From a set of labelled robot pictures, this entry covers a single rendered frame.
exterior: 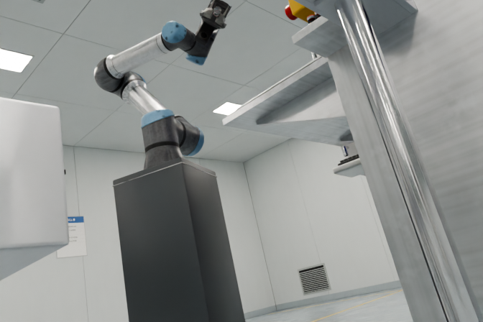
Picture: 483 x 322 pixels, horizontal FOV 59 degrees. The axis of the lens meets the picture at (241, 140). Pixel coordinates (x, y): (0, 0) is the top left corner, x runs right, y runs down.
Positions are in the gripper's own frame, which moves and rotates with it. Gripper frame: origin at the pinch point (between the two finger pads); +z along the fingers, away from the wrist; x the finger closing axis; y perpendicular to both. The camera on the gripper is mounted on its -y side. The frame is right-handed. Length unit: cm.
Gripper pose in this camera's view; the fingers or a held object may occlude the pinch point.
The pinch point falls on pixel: (215, 14)
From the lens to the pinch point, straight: 139.1
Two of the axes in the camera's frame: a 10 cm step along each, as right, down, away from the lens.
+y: 4.6, -8.9, -0.1
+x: 8.7, 4.5, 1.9
